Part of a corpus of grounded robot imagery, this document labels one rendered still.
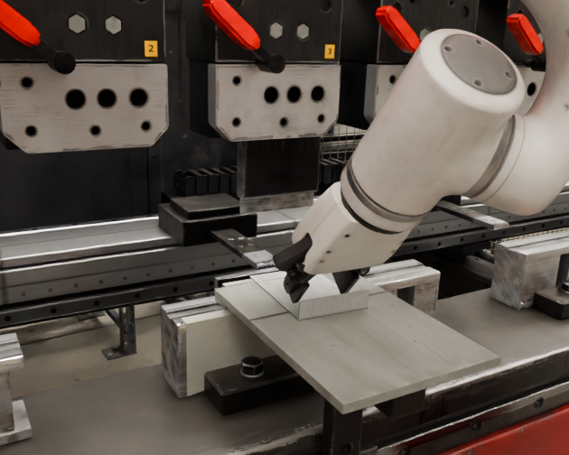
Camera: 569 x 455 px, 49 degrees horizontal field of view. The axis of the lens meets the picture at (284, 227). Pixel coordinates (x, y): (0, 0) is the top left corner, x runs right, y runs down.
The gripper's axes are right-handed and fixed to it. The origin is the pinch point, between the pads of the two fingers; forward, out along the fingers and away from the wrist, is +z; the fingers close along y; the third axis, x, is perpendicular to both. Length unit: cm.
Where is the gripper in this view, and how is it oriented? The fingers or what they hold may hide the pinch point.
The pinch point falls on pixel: (320, 279)
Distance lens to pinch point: 69.4
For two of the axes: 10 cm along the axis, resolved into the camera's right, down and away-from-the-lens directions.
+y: -9.0, 1.0, -4.3
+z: -3.1, 5.5, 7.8
